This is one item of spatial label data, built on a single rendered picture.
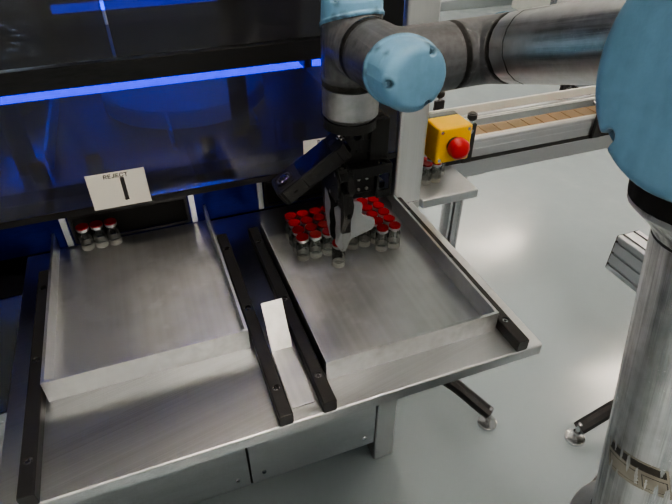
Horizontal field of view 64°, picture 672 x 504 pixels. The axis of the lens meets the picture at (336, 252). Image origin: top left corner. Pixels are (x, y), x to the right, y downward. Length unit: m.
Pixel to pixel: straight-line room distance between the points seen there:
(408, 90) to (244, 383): 0.42
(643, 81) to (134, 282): 0.78
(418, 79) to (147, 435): 0.51
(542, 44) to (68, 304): 0.73
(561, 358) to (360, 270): 1.30
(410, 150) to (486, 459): 1.04
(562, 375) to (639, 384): 1.65
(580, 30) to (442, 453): 1.39
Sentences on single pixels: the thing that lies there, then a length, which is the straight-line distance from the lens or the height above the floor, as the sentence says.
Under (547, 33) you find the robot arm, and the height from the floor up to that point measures 1.30.
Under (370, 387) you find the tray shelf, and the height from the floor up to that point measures 0.88.
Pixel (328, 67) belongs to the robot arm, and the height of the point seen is 1.23.
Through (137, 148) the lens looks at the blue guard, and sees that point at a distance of 0.87.
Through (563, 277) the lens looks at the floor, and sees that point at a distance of 2.43.
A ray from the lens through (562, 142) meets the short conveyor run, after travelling 1.39.
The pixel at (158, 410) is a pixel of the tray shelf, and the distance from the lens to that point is 0.73.
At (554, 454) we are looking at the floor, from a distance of 1.82.
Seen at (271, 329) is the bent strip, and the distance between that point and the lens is 0.76.
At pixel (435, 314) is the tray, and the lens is 0.82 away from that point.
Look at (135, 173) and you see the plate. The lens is 0.88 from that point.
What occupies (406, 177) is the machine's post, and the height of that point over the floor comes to 0.94.
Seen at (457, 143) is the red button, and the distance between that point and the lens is 1.01.
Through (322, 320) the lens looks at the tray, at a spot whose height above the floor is 0.88.
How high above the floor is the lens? 1.44
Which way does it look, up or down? 37 degrees down
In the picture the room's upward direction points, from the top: straight up
